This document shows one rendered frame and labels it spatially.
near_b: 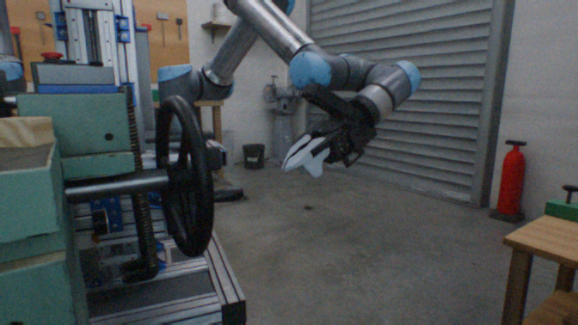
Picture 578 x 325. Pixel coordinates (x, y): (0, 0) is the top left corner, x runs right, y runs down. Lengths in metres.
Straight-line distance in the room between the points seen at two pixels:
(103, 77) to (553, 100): 2.81
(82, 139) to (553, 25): 2.89
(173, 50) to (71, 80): 3.52
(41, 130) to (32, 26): 3.41
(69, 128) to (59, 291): 0.24
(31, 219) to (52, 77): 0.27
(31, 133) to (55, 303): 0.19
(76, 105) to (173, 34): 3.57
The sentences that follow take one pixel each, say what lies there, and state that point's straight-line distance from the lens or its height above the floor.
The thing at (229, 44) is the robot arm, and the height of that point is 1.11.
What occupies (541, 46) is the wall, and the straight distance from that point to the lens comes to 3.03.
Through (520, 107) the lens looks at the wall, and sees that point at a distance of 3.04.
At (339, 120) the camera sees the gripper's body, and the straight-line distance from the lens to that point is 0.63.
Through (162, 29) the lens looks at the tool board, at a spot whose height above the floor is 1.60.
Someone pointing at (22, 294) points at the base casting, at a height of 0.77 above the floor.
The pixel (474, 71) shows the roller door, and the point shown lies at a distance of 3.14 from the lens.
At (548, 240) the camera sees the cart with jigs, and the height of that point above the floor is 0.53.
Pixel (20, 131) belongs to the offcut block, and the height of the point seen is 0.92.
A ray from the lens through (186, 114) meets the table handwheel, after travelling 0.54.
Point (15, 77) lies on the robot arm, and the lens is 1.26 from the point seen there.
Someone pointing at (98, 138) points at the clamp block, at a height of 0.89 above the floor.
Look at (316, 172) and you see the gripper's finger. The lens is 0.61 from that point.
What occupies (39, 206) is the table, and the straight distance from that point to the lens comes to 0.36.
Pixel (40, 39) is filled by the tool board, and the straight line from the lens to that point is 3.87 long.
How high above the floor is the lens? 0.96
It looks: 12 degrees down
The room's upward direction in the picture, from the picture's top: straight up
